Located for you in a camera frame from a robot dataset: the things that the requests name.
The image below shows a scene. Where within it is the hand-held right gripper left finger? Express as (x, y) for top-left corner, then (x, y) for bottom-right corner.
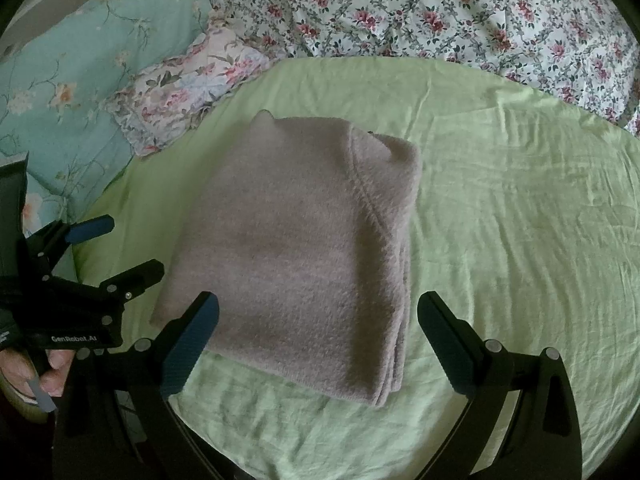
(52, 291), (236, 480)

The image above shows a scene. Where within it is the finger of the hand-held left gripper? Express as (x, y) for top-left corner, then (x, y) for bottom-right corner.
(95, 258), (166, 303)
(27, 214), (116, 262)

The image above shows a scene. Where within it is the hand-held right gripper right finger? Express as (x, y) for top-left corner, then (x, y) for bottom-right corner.
(417, 291), (583, 480)

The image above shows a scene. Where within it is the grey-beige fleece garment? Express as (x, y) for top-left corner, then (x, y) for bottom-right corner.
(150, 110), (423, 408)

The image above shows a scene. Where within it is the person's left hand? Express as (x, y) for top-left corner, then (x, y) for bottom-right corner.
(0, 347), (73, 413)

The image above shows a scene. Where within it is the teal floral pillow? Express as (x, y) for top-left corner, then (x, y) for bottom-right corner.
(0, 0), (213, 271)

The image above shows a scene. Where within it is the light green bed sheet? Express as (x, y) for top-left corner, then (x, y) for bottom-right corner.
(75, 55), (640, 480)

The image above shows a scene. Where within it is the small quilted floral pillow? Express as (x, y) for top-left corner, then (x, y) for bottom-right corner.
(102, 22), (288, 158)

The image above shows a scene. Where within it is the white floral quilt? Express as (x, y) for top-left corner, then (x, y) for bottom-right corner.
(205, 0), (640, 136)

